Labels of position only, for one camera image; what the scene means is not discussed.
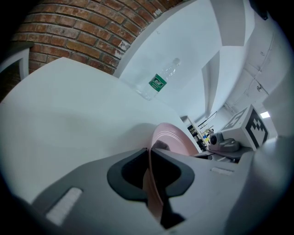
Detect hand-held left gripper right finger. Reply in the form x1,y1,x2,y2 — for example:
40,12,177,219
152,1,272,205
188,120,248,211
152,148,252,235

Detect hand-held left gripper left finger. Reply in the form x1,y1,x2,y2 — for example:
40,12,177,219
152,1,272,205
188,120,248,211
32,148,165,235

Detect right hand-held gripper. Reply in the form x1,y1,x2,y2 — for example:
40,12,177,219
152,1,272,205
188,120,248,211
194,104,269,164

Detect big pink plate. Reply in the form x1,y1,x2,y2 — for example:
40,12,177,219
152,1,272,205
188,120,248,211
142,123,200,222

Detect white table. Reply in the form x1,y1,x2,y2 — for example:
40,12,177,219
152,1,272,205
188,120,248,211
0,57,195,207

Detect clear water bottle green label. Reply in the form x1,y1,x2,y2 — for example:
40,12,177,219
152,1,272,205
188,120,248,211
135,57,181,101

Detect grey fisheye camera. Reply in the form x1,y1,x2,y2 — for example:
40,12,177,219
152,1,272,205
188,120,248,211
208,132,241,152

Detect white chair frame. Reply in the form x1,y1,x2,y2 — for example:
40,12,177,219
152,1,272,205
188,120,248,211
0,42,30,81

